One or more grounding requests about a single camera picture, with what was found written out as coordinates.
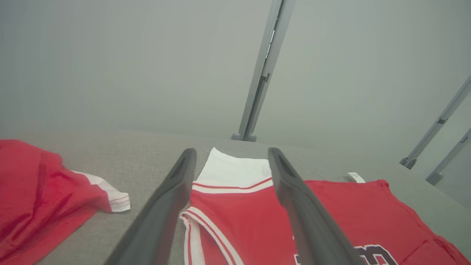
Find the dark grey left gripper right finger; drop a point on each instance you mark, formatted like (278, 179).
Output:
(309, 224)

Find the grey partition post with feet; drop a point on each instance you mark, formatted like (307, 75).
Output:
(263, 70)

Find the red shorts white trim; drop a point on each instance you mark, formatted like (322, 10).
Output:
(36, 191)

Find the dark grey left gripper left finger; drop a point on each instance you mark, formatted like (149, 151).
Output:
(162, 217)

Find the grey slanted partition post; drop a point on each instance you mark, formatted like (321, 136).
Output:
(438, 123)

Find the red white basketball jersey top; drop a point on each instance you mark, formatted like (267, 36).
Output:
(250, 217)

